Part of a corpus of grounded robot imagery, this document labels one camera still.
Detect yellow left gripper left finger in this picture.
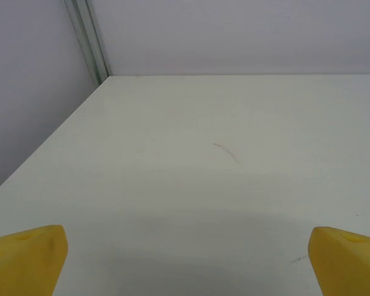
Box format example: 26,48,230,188
0,224,69,296

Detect aluminium frame corner post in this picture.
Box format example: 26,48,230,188
64,0,112,88

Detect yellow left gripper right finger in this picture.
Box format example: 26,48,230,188
307,226,370,296

